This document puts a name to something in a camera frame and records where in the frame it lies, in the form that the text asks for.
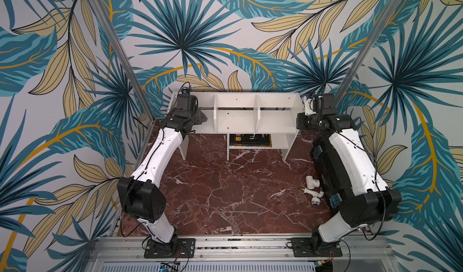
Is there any grey and green microfibre cloth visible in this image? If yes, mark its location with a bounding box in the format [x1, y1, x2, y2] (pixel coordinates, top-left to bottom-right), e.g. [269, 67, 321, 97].
[194, 109, 207, 125]

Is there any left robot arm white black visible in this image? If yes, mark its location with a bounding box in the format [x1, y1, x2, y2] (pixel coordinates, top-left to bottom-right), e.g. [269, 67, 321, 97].
[117, 88, 207, 244]

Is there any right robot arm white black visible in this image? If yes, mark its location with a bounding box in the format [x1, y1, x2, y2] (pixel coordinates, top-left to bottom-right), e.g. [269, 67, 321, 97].
[297, 93, 402, 248]

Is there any white wooden bookshelf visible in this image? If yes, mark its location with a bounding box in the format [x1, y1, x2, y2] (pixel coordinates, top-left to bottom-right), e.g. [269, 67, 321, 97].
[191, 92, 304, 161]

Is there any white plastic pipe fitting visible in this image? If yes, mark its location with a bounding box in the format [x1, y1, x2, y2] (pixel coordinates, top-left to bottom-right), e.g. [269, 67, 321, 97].
[303, 176, 324, 206]

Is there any black book with yellow text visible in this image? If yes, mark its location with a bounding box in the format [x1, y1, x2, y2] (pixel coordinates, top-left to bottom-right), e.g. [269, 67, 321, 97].
[229, 133, 272, 148]

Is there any black plastic toolbox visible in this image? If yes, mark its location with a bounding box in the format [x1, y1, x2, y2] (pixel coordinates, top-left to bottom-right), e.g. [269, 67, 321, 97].
[312, 132, 399, 215]

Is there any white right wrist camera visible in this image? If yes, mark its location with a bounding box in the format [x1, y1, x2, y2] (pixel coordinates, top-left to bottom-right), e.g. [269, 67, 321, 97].
[304, 97, 316, 116]

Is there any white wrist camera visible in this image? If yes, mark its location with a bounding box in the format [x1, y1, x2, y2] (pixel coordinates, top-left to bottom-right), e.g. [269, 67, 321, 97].
[304, 97, 316, 116]
[178, 86, 191, 95]

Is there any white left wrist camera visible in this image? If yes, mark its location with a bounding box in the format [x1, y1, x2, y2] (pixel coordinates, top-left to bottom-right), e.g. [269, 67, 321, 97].
[178, 86, 191, 95]

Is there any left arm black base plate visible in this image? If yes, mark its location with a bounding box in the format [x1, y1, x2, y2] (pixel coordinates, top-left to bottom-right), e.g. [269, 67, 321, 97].
[143, 238, 196, 259]

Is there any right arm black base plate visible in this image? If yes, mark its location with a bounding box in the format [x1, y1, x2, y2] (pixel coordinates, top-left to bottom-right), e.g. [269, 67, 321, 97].
[290, 237, 342, 258]

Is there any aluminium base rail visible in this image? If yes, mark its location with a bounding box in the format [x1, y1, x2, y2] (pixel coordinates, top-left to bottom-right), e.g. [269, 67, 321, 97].
[84, 233, 400, 272]

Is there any right aluminium corner post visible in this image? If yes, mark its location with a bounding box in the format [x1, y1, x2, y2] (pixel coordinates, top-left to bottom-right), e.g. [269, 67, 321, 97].
[335, 0, 401, 106]

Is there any aluminium corner post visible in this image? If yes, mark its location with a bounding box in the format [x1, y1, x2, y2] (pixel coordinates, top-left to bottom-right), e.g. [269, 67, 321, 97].
[78, 0, 156, 121]
[335, 0, 401, 106]

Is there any left aluminium corner post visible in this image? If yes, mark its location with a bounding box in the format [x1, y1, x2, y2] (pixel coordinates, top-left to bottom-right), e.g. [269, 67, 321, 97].
[78, 0, 156, 121]

